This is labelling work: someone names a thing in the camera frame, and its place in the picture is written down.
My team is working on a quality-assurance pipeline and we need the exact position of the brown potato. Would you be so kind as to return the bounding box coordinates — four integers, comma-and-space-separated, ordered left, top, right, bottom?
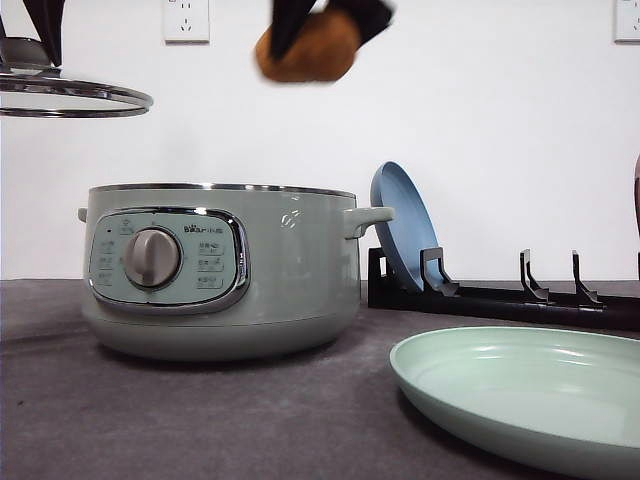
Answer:
256, 10, 360, 82

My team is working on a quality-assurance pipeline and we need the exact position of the white wall socket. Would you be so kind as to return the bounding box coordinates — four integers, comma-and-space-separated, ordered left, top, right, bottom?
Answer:
614, 0, 640, 46
162, 0, 210, 46

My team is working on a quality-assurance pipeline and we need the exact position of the green plate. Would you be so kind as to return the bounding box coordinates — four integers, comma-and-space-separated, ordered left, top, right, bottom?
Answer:
390, 326, 640, 479

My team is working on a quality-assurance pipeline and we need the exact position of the white wall socket left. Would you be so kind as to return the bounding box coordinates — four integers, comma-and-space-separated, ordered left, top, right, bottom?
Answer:
162, 0, 210, 46

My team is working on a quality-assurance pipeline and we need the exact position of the pink plate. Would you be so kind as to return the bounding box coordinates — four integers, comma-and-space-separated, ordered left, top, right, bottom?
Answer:
633, 153, 640, 240

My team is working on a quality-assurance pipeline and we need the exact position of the white wall socket right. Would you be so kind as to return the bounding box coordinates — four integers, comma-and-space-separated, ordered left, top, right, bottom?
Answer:
614, 0, 640, 46

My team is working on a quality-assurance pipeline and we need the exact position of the blue plate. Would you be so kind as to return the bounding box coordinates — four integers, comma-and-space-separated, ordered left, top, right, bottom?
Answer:
370, 161, 439, 292

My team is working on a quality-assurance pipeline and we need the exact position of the glass pot lid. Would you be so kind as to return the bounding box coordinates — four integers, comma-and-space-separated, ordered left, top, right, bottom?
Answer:
0, 37, 153, 119

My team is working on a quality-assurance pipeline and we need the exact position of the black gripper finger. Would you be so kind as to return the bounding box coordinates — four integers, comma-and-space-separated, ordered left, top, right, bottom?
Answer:
22, 0, 65, 67
271, 0, 316, 60
0, 15, 7, 39
334, 0, 392, 52

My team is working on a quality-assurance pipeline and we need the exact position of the green electric steamer pot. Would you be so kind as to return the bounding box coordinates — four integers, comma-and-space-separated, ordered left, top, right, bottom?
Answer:
76, 182, 395, 362

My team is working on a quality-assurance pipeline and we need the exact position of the black plate rack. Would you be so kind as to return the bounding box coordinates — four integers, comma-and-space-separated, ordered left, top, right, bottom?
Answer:
368, 247, 640, 332

